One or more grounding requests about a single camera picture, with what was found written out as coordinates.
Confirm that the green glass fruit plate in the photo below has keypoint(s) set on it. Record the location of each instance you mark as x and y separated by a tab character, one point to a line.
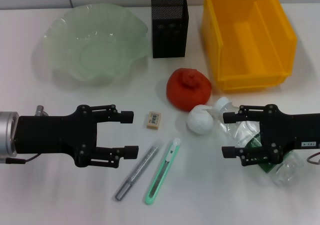
95	47

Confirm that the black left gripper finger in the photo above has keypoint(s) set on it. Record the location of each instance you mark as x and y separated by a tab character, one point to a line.
130	152

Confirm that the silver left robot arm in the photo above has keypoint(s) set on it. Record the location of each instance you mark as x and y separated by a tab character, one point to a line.
7	135

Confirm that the white paper ball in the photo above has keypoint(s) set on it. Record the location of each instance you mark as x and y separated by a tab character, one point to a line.
200	121

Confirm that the yellow plastic bin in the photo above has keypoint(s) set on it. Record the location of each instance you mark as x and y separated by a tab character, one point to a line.
250	47

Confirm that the mint green utility knife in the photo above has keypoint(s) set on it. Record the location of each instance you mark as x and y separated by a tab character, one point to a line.
162	172

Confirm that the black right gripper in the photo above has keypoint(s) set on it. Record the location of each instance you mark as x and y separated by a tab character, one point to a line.
287	132

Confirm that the red-orange toy orange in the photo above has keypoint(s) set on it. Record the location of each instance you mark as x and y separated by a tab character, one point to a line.
187	92

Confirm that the clear green-label water bottle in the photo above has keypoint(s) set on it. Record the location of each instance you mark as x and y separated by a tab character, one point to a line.
287	170

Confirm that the black mesh pen holder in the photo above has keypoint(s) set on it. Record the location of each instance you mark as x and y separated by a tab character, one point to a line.
170	30

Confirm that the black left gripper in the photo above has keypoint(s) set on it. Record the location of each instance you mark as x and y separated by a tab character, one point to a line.
50	135

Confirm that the grey glitter pen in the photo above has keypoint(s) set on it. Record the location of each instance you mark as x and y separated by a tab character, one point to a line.
138	171

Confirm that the beige barcode eraser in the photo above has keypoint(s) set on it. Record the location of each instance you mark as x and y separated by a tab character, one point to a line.
153	121

